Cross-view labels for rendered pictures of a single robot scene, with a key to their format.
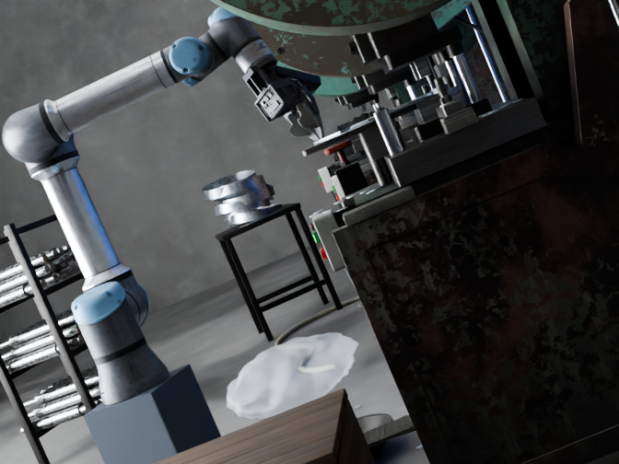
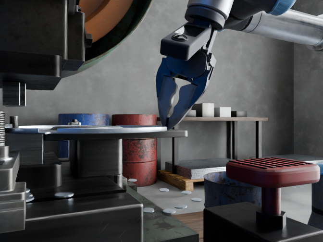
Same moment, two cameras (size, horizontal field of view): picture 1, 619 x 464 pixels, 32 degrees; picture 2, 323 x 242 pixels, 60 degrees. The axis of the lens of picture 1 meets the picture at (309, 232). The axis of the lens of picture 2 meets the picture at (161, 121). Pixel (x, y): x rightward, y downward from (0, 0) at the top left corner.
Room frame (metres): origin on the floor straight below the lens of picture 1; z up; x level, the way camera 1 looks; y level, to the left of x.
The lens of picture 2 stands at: (2.79, -0.35, 0.80)
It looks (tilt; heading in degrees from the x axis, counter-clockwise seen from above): 0 degrees down; 152
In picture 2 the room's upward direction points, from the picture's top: straight up
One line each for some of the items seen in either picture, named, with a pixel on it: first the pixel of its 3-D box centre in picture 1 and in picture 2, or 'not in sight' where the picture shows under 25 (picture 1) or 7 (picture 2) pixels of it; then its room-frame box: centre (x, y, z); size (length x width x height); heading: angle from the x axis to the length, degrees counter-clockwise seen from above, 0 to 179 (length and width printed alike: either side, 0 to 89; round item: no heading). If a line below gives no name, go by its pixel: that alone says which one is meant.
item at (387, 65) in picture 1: (422, 56); (4, 80); (2.28, -0.36, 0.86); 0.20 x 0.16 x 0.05; 177
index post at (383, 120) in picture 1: (388, 130); (74, 139); (2.11, -0.22, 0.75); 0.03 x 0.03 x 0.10; 87
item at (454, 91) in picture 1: (437, 105); (11, 145); (2.28, -0.35, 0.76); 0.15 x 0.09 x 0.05; 177
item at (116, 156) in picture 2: (369, 155); (113, 163); (2.29, -0.18, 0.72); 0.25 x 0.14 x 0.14; 87
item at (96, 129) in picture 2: (378, 116); (88, 128); (2.28, -0.23, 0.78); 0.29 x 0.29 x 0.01
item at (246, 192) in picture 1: (267, 247); not in sight; (5.34, 0.22, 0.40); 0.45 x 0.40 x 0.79; 9
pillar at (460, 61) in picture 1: (462, 69); not in sight; (2.19, -0.41, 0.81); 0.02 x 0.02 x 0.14
